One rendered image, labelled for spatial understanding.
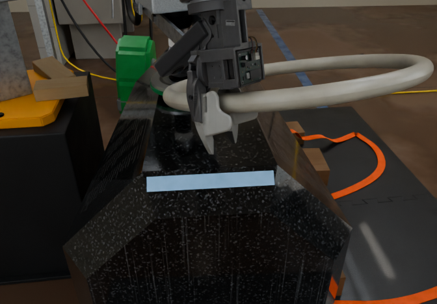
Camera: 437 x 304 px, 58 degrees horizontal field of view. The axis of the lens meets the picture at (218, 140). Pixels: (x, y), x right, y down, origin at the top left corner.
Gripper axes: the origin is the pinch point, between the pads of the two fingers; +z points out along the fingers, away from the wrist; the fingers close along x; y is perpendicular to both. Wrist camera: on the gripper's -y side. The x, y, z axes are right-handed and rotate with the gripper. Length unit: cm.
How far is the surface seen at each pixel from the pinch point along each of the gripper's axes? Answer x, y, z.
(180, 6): 47, -46, -25
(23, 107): 26, -114, 2
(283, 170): 41.1, -12.3, 21.1
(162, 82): 51, -63, -2
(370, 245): 129, -17, 92
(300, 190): 45, -10, 28
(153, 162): 20.9, -39.8, 14.7
